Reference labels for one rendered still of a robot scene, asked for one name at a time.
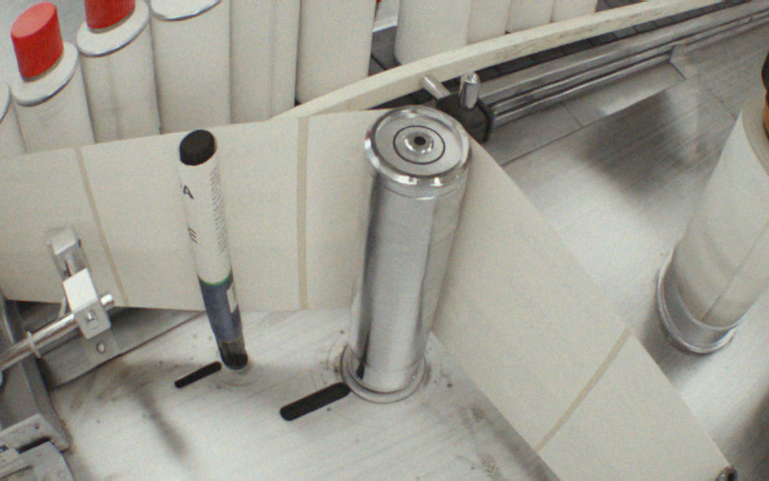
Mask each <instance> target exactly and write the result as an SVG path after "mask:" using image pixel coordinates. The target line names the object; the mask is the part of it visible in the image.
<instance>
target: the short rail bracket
mask: <svg viewBox="0 0 769 481"><path fill-rule="evenodd" d="M479 87H480V78H479V76H478V75H477V74H476V73H471V72H467V73H464V74H463V75H462V78H461V84H460V90H459V92H457V93H454V94H449V95H446V96H444V97H441V98H439V99H437V101H436V104H435V109H436V110H438V111H441V112H443V113H445V114H447V115H449V116H451V117H453V118H454V119H455V120H456V121H458V122H459V123H460V124H461V125H462V126H463V128H464V129H465V130H466V132H467V133H468V134H469V135H470V136H471V137H472V138H473V139H474V140H475V141H476V142H477V143H478V144H479V145H481V144H483V142H488V141H489V140H490V138H491V133H492V128H493V123H494V118H495V116H494V113H493V111H492V110H491V109H490V108H489V107H488V106H487V105H486V104H485V103H484V102H483V101H482V100H481V98H480V97H479V96H478V92H479Z"/></svg>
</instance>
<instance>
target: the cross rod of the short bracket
mask: <svg viewBox="0 0 769 481"><path fill-rule="evenodd" d="M419 85H420V87H421V88H422V89H423V90H424V91H425V92H426V93H427V94H428V95H429V96H430V97H431V98H432V99H433V100H434V101H435V102H436V101H437V99H439V98H441V97H444V96H446V95H449V94H451V93H450V92H449V91H448V90H447V89H446V88H445V87H444V86H443V85H442V84H441V83H440V82H439V81H438V80H437V79H436V78H435V77H434V76H433V75H432V74H427V75H425V76H423V77H422V78H421V79H420V81H419Z"/></svg>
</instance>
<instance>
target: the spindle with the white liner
mask: <svg viewBox="0 0 769 481"><path fill-rule="evenodd" d="M761 79H762V83H763V86H764V88H765V90H766V94H754V95H751V96H749V97H748V98H747V99H746V100H745V101H744V103H743V106H742V108H741V111H740V113H739V116H738V120H737V122H736V125H735V127H734V129H733V131H732V133H731V134H730V136H729V138H728V140H727V142H726V144H725V147H724V149H723V151H722V154H721V156H720V159H719V161H718V164H717V167H716V169H715V171H714V172H713V173H712V175H711V177H710V179H709V181H708V184H707V186H706V188H705V190H704V193H703V195H702V197H701V200H700V202H699V204H698V205H697V207H696V210H695V212H694V213H693V215H692V216H691V218H690V220H689V223H688V225H687V227H686V229H685V231H683V233H682V234H681V235H680V237H679V238H678V240H677V242H676V244H675V248H674V251H673V252H672V253H671V254H670V255H669V256H668V258H667V259H666V261H665V262H664V263H663V265H662V267H661V270H660V273H659V276H658V280H657V288H656V298H657V305H658V310H659V314H660V317H661V320H662V322H663V323H664V325H665V327H666V329H667V331H668V332H669V334H670V335H671V336H672V337H673V339H674V340H675V341H676V342H677V343H678V344H680V345H681V346H683V347H684V348H686V349H688V350H691V351H693V352H698V353H707V352H712V351H715V350H717V349H719V348H720V347H722V346H723V345H725V344H726V343H727V342H728V340H729V339H730V338H731V337H732V335H733V334H734V332H735V330H736V328H737V326H738V325H739V324H740V323H741V322H742V321H743V320H744V319H745V317H746V316H747V315H748V313H749V311H750V309H751V306H752V305H753V304H754V303H755V302H756V301H757V300H758V298H759V297H760V295H761V294H762V292H763V291H764V290H765V288H766V287H767V285H768V284H769V52H768V53H767V56H766V58H765V60H764V63H763V65H762V69H761Z"/></svg>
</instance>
